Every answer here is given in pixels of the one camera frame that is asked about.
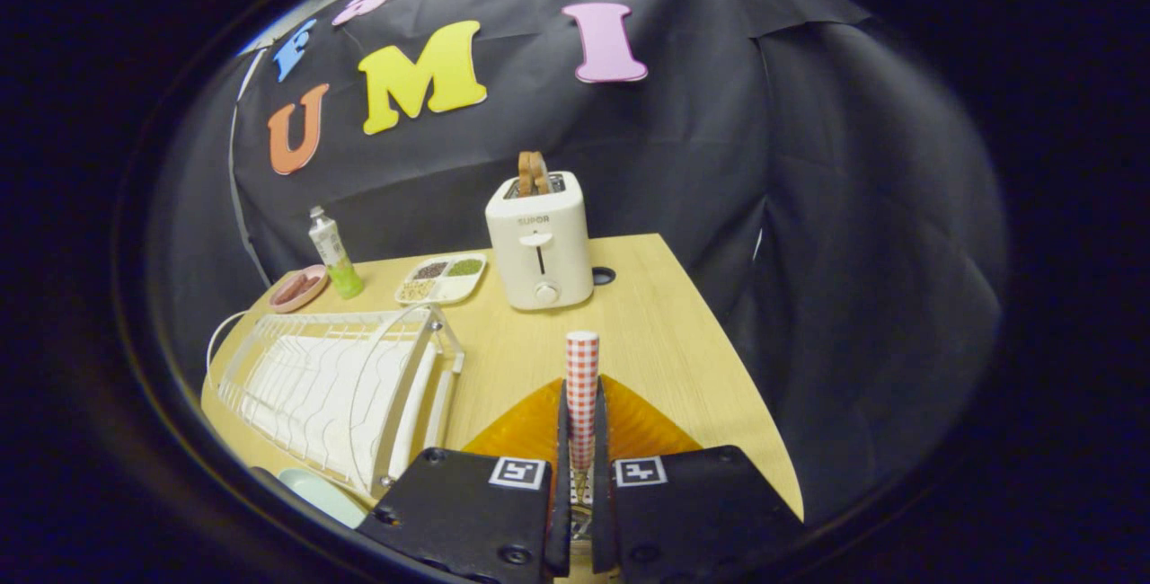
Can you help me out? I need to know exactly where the clear bottle with green liquid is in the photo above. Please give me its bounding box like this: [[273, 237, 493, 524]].
[[308, 206, 366, 300]]

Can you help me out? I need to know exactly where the spoon with pink checkered handle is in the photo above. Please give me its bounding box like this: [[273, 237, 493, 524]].
[[564, 331, 601, 477]]

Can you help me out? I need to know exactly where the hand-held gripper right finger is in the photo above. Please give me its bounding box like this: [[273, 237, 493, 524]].
[[590, 375, 805, 584]]

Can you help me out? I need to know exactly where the small pink plate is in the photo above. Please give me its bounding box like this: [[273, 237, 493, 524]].
[[268, 264, 331, 314]]

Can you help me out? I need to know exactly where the white wire dish rack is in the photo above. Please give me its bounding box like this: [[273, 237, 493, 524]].
[[207, 304, 466, 500]]

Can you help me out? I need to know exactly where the pale green plate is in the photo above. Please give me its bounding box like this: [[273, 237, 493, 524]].
[[277, 467, 369, 531]]

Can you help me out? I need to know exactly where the white divided spice tray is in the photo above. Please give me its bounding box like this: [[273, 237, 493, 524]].
[[395, 252, 488, 307]]

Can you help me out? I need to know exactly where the brown toast slice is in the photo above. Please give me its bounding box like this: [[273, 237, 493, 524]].
[[517, 150, 551, 199]]

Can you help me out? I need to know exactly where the white toaster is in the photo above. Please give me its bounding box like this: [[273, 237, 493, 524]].
[[485, 171, 595, 311]]

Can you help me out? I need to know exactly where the white drip tray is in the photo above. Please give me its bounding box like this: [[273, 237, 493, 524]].
[[238, 335, 441, 486]]

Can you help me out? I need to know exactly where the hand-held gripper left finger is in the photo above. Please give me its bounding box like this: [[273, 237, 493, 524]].
[[357, 377, 572, 584]]

